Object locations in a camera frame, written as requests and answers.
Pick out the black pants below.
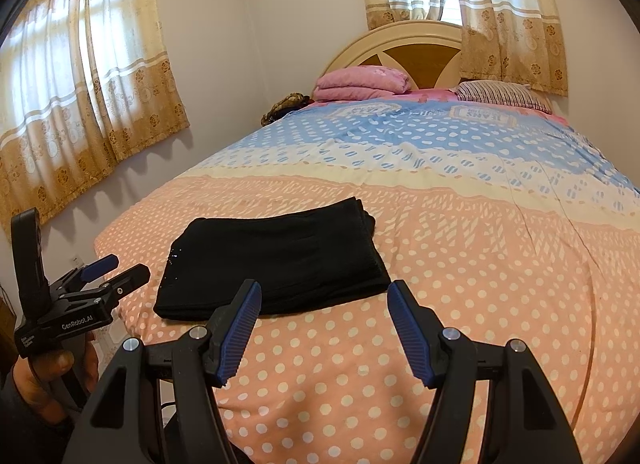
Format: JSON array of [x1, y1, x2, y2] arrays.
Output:
[[154, 197, 390, 322]]

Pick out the left hand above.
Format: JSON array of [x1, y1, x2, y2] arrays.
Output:
[[11, 349, 75, 424]]

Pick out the polka dot bed cover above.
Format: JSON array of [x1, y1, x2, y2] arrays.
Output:
[[94, 100, 639, 463]]

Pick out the beige curtain side window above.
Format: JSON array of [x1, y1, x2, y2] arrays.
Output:
[[1, 0, 189, 223]]

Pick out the brown patterned bag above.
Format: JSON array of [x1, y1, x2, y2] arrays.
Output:
[[260, 92, 314, 127]]

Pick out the pink bed sheet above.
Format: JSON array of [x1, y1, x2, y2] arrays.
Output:
[[311, 89, 568, 126]]

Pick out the striped pillow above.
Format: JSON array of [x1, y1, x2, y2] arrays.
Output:
[[452, 80, 552, 114]]

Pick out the folded pink blanket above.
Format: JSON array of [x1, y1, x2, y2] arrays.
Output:
[[312, 65, 411, 102]]

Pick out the beige wooden headboard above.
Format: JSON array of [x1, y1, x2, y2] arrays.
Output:
[[324, 20, 462, 90]]

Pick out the beige curtain back window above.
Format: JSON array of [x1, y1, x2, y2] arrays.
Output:
[[364, 0, 568, 96]]

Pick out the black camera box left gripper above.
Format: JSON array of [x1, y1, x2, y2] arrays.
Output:
[[11, 208, 52, 320]]

